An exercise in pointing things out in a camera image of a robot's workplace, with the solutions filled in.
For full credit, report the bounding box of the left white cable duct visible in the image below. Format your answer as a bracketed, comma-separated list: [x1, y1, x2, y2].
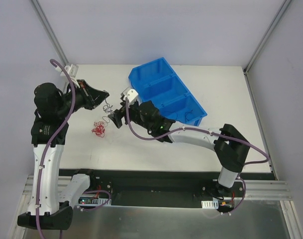
[76, 197, 111, 207]

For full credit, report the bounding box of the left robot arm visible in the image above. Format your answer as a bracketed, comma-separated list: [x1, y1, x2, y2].
[17, 80, 109, 231]

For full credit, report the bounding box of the left aluminium frame post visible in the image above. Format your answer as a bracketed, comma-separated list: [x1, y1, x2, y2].
[29, 0, 70, 65]

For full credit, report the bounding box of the blue three-compartment bin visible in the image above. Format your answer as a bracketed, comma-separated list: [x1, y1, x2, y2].
[128, 57, 207, 126]

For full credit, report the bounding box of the right white cable duct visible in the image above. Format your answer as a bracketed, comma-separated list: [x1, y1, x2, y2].
[201, 200, 219, 210]

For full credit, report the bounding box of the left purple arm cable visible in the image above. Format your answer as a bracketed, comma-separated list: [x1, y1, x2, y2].
[35, 59, 111, 239]

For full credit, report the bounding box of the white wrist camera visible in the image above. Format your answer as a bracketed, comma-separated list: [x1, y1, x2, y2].
[55, 64, 79, 78]
[120, 87, 138, 105]

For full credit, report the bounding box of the white cable duct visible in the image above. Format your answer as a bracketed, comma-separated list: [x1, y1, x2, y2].
[76, 197, 111, 207]
[201, 200, 219, 210]

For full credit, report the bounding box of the aluminium frame post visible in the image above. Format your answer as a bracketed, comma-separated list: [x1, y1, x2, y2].
[243, 0, 293, 73]
[29, 0, 70, 65]

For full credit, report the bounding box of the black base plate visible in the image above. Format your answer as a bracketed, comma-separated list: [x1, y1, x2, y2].
[59, 168, 244, 207]

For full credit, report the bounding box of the right aluminium frame post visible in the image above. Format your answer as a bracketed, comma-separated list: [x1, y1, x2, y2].
[243, 0, 293, 73]

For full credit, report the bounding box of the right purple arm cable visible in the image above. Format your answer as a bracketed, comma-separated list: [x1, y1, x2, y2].
[125, 96, 271, 216]

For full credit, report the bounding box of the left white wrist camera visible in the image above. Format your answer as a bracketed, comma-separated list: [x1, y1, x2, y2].
[55, 64, 79, 78]

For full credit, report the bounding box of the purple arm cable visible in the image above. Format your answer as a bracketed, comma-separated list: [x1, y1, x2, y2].
[125, 96, 271, 216]
[35, 59, 111, 239]

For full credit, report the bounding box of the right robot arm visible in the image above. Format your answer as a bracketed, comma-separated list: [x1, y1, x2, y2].
[108, 101, 249, 199]

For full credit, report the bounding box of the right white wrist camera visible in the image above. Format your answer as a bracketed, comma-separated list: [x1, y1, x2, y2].
[120, 87, 138, 105]

